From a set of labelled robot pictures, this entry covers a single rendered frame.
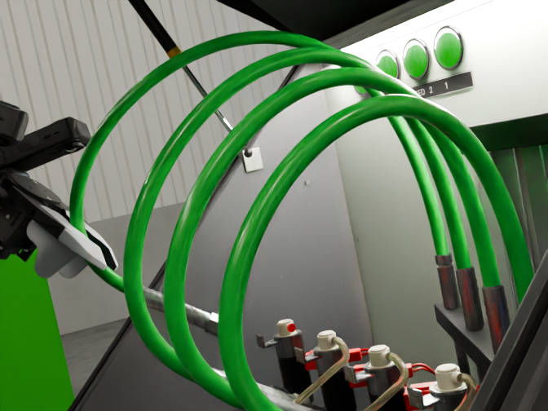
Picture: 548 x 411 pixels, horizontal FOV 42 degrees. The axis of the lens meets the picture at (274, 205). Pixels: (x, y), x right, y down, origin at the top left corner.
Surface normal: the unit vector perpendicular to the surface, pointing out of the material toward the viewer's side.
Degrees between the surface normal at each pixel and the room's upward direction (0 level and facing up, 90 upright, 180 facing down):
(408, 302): 90
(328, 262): 90
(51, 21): 90
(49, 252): 75
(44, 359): 90
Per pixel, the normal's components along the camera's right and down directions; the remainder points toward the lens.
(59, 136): -0.17, -0.08
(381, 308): -0.88, 0.21
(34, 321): 0.44, -0.03
